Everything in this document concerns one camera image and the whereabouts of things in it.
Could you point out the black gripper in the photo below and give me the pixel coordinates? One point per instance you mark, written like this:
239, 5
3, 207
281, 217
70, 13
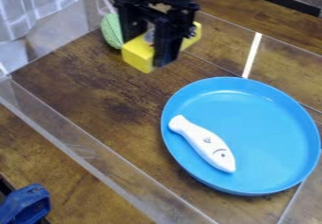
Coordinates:
174, 26

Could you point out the yellow toy brick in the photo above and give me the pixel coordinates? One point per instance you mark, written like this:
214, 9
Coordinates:
138, 50

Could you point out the blue round tray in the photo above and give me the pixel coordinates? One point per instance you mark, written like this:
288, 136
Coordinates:
265, 126

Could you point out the green toy vegetable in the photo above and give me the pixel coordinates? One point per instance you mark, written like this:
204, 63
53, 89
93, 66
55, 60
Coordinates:
110, 28

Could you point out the grey checkered cloth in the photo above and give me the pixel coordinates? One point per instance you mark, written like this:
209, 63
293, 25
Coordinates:
19, 15

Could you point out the black bar in background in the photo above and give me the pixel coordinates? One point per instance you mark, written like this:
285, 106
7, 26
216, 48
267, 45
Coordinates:
296, 5

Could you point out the white wooden toy fish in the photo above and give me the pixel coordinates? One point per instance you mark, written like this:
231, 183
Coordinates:
206, 143

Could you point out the clear acrylic enclosure wall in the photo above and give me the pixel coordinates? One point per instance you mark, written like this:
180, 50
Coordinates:
81, 116

